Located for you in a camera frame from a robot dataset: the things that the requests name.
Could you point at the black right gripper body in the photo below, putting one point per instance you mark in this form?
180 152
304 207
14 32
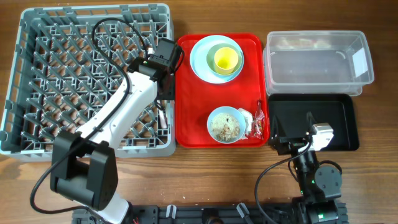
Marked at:
291 145

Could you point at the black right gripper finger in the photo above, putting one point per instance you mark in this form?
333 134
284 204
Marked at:
277 130
311 123

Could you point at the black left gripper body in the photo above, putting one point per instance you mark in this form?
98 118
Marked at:
170 95

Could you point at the red snack wrapper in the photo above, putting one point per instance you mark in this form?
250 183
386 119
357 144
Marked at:
257 125

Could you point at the white napkin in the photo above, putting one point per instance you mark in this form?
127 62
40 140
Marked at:
248 120

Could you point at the light blue bowl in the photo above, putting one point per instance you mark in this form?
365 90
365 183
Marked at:
232 111

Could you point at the rice and food scraps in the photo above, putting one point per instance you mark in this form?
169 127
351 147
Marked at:
224 127

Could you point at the white plastic fork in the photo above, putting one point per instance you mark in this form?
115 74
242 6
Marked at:
163 119

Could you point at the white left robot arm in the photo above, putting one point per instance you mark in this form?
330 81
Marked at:
84 163

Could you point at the grey plastic dishwasher rack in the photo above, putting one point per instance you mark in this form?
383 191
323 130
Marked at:
65 65

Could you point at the black tray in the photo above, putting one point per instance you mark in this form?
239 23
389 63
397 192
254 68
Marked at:
335 109

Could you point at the light blue plate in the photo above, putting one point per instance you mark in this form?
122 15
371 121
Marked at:
198 59

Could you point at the red plastic tray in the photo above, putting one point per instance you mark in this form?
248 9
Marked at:
195 99

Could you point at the green bowl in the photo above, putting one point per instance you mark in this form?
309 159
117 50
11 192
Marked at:
212 51

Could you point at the clear plastic bin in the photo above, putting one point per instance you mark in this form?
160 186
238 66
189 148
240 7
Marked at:
317 61

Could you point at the yellow plastic cup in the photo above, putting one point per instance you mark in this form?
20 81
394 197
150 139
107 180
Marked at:
226 59

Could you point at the black mounting rail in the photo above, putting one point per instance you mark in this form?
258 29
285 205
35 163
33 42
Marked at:
279 212

